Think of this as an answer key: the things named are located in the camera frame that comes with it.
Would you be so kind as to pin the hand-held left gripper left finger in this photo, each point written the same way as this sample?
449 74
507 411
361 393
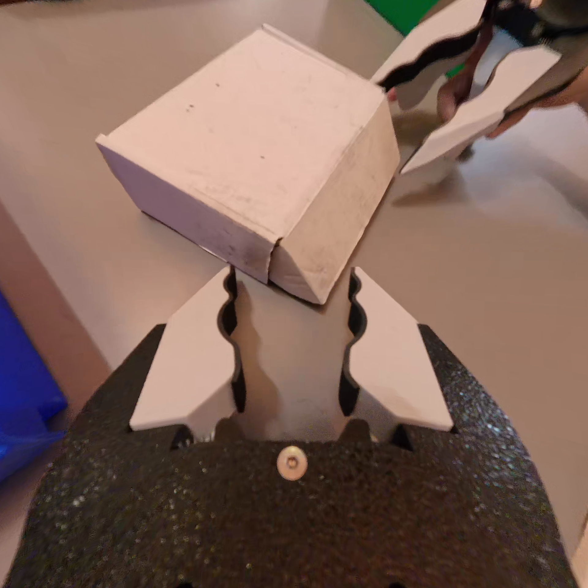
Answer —
188 372

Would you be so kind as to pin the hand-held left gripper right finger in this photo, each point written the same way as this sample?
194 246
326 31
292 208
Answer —
399 372

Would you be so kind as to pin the blue plastic bin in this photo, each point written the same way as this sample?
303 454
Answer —
23 390

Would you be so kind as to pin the person's right hand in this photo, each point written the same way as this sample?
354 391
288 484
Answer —
551 103

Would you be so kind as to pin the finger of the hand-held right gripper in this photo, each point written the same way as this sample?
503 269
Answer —
482 110
432 36

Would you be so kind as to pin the white cardboard mailer box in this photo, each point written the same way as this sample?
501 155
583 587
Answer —
239 138

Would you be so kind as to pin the grey desk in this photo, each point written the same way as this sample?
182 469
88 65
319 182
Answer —
505 275

